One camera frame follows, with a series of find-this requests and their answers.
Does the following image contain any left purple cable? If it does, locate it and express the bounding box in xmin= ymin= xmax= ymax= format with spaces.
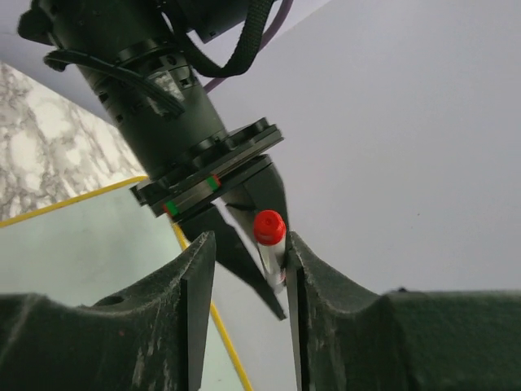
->
xmin=202 ymin=0 xmax=295 ymax=91

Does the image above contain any red and white marker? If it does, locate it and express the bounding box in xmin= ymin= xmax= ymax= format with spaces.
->
xmin=253 ymin=209 xmax=287 ymax=294

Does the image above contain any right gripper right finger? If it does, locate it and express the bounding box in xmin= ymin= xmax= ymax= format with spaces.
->
xmin=287 ymin=233 xmax=520 ymax=390

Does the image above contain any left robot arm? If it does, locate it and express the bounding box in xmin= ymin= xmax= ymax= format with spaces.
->
xmin=17 ymin=0 xmax=287 ymax=319

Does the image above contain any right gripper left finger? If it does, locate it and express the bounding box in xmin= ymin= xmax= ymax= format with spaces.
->
xmin=1 ymin=232 xmax=216 ymax=390

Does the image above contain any yellow framed whiteboard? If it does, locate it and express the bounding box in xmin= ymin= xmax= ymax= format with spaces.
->
xmin=1 ymin=180 xmax=251 ymax=390

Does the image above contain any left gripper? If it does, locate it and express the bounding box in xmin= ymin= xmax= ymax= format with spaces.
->
xmin=130 ymin=118 xmax=290 ymax=320

